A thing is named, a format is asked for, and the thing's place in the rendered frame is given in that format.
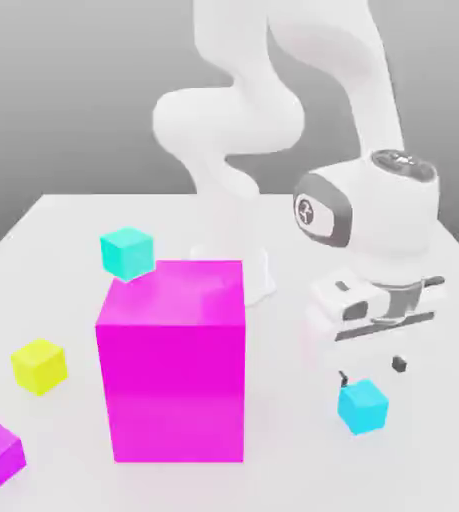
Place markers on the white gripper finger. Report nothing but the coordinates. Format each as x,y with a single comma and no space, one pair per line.
343,377
399,364

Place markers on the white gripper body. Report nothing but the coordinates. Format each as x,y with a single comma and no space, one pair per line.
373,338

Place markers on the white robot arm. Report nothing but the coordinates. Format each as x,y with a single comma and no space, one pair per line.
261,112

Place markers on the small cyan cube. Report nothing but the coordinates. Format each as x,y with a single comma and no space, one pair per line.
363,406

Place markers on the small turquoise cube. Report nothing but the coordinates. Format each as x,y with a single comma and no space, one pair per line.
127,254

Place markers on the small yellow cube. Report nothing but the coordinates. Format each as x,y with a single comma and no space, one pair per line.
39,366

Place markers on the large magenta box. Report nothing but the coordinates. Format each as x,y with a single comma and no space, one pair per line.
173,380

